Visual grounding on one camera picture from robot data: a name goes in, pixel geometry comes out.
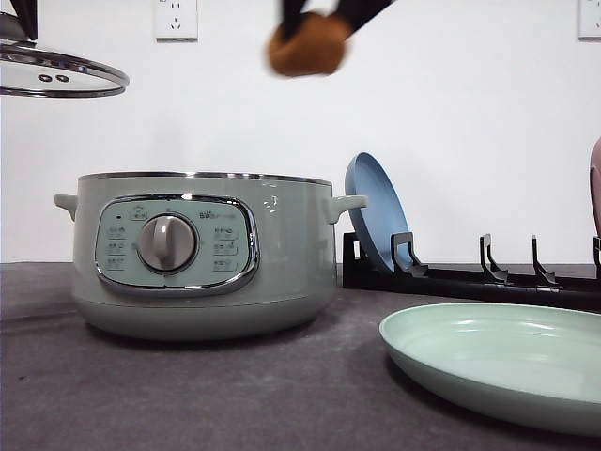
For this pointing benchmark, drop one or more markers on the blue plate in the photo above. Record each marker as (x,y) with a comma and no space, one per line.
(384,214)

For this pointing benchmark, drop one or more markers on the white right wall socket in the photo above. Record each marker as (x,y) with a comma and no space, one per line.
(589,21)

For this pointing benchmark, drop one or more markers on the white wall socket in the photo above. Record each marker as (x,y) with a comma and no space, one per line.
(176,21)
(589,21)

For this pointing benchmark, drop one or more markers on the green plate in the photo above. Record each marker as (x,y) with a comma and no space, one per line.
(527,365)

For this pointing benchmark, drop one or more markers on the glass steamer lid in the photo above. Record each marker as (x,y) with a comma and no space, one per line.
(32,71)

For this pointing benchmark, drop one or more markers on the black plate rack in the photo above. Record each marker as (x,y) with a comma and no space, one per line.
(490,282)

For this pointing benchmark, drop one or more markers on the brown potato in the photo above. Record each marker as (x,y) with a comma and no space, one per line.
(307,43)

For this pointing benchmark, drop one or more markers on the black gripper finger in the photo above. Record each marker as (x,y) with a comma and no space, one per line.
(352,14)
(27,11)
(292,14)

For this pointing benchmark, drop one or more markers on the green electric steamer pot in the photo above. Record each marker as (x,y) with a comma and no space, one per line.
(205,256)

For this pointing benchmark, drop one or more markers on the pink plate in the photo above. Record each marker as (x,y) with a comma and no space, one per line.
(595,185)

